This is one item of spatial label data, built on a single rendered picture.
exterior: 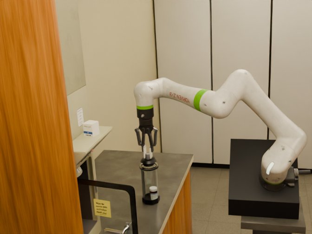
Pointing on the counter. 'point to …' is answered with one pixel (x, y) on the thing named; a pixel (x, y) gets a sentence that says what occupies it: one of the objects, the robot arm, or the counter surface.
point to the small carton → (91, 128)
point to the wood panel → (35, 125)
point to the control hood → (88, 143)
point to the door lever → (117, 230)
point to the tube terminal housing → (82, 95)
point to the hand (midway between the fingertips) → (147, 152)
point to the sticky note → (102, 208)
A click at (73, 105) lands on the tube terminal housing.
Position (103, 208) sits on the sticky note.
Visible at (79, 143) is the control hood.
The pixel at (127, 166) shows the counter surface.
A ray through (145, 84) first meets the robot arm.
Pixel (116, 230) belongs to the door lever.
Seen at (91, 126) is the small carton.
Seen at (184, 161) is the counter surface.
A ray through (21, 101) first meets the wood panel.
